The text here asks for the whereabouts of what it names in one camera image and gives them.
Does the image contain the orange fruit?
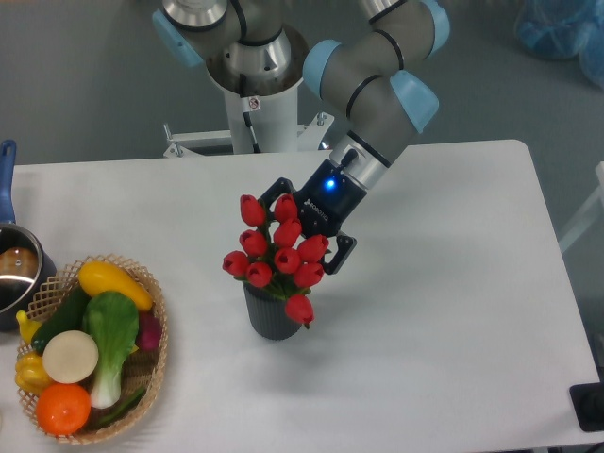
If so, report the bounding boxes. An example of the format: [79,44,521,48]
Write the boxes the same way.
[35,383,92,436]

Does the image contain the white frame at right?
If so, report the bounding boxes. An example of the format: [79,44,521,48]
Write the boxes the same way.
[558,161,603,254]

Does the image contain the blue saucepan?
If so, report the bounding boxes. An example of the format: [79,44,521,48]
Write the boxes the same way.
[1,140,57,332]

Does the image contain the woven wicker basket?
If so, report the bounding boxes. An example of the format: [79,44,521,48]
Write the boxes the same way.
[26,255,168,445]

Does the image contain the dark grey ribbed vase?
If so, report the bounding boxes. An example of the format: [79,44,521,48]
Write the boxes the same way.
[243,283,302,341]

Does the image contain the yellow banana tip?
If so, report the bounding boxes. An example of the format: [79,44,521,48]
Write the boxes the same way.
[15,310,42,344]

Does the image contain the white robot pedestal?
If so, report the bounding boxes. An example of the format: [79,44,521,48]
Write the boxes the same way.
[163,86,334,158]

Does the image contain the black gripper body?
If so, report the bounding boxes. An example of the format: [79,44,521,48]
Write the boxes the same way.
[294,159,367,238]

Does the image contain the black device at edge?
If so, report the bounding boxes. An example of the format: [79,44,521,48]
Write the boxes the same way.
[569,382,603,432]

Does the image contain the yellow bell pepper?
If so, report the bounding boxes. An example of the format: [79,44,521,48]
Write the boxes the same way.
[15,352,55,395]

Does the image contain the green bok choy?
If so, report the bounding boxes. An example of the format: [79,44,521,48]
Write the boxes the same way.
[83,291,139,410]

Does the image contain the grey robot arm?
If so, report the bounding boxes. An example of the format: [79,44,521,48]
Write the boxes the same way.
[152,1,450,275]

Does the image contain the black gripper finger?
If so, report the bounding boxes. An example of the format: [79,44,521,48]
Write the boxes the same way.
[260,177,298,220]
[322,231,358,275]

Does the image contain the blue plastic bag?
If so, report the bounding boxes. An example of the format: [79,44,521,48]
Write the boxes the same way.
[514,1,603,88]

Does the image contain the cream round onion slice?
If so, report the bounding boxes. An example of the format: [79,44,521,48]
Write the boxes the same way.
[42,330,99,384]

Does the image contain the yellow squash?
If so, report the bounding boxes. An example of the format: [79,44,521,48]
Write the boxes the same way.
[77,260,153,312]

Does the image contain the green chili pepper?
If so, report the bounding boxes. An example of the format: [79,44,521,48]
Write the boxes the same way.
[88,387,146,430]

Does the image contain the dark green cucumber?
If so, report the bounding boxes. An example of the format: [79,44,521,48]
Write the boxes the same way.
[31,286,91,355]

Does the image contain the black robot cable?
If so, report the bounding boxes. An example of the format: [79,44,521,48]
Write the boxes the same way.
[238,73,261,155]

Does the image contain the red tulip bouquet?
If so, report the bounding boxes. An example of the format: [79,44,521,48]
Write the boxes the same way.
[222,194,329,328]

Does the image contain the purple red radish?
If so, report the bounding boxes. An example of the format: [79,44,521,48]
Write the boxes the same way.
[135,312,162,352]

